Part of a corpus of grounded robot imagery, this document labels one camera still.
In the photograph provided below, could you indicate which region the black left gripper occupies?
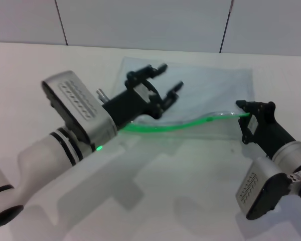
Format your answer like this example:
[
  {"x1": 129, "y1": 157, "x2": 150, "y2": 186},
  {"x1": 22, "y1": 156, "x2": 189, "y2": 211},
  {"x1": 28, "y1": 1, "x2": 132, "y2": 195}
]
[{"x1": 102, "y1": 63, "x2": 185, "y2": 132}]

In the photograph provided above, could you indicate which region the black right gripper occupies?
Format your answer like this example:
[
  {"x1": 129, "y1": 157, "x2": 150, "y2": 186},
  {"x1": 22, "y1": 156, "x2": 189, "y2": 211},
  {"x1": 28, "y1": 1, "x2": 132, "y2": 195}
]
[{"x1": 235, "y1": 99, "x2": 295, "y2": 160}]

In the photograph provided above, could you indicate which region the clear green-zip document bag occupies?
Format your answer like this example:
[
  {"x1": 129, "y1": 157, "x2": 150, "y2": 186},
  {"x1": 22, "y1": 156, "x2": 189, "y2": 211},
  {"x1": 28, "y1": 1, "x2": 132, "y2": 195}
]
[{"x1": 117, "y1": 57, "x2": 257, "y2": 147}]

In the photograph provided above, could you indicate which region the silver metal bolt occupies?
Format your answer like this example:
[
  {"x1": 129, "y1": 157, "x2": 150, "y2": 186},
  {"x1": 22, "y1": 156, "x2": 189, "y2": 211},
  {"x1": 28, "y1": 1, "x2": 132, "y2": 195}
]
[{"x1": 96, "y1": 88, "x2": 108, "y2": 104}]

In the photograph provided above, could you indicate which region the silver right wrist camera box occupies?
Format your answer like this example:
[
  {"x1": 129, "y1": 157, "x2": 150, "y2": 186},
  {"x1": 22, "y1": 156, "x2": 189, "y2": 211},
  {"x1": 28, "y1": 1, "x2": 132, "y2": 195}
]
[{"x1": 235, "y1": 157, "x2": 293, "y2": 221}]

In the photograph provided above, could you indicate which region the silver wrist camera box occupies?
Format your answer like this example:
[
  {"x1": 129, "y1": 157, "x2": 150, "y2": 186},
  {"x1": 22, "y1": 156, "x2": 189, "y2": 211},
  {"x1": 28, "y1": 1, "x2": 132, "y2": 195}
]
[
  {"x1": 235, "y1": 157, "x2": 293, "y2": 221},
  {"x1": 41, "y1": 71, "x2": 118, "y2": 152}
]

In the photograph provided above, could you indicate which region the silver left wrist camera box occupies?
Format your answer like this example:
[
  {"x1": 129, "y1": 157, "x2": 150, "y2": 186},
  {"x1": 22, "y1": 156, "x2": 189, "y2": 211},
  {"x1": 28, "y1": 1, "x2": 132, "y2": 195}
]
[{"x1": 41, "y1": 71, "x2": 118, "y2": 152}]

